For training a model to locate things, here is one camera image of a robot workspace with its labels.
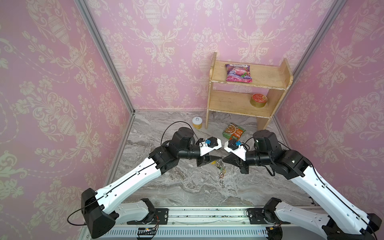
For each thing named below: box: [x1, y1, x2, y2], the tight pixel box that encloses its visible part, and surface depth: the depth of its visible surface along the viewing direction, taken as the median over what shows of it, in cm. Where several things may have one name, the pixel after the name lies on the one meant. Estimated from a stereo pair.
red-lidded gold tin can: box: [250, 93, 268, 108], surface depth 96 cm
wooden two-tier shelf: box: [205, 52, 294, 131], surface depth 83 cm
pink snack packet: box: [225, 64, 253, 83], surface depth 77 cm
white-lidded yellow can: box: [192, 116, 203, 130], surface depth 110 cm
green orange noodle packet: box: [222, 122, 246, 141], surface depth 108 cm
